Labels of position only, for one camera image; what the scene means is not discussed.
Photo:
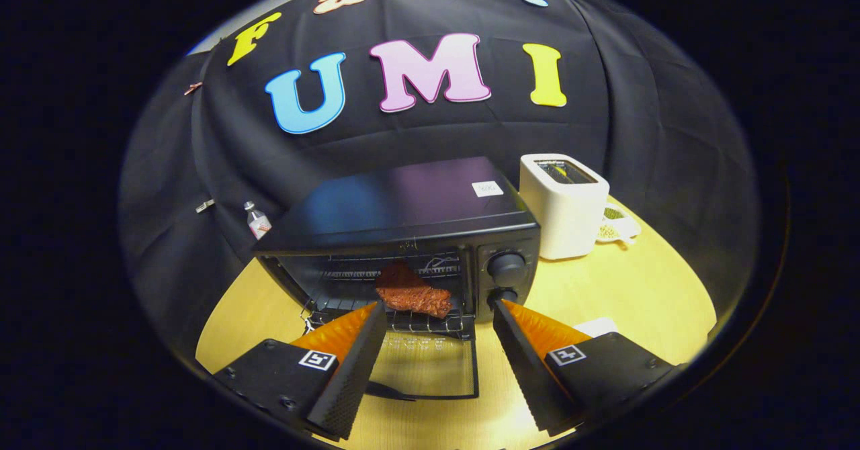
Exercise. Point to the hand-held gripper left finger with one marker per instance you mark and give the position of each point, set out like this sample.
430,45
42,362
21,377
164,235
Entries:
349,376

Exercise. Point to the black toaster oven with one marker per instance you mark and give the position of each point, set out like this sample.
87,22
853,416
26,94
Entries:
403,205

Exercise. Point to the pink clip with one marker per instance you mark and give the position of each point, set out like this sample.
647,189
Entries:
193,88

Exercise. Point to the black backdrop cloth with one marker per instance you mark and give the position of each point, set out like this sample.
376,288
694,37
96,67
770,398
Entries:
376,141

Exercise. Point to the red meat slice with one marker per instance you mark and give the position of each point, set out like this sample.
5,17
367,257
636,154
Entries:
416,299

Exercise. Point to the clear plastic bottle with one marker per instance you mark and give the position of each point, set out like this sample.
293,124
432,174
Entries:
259,223

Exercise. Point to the small white seasoning dish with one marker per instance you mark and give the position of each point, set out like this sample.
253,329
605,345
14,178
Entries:
618,228

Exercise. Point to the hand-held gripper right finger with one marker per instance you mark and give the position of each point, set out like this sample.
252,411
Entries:
527,373

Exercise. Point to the white pop-up toaster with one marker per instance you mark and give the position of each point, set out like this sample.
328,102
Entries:
564,221

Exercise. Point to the silver clip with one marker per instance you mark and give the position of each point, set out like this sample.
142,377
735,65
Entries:
205,205

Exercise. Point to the white rectangular plate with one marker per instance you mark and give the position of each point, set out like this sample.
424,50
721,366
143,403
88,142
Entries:
598,327

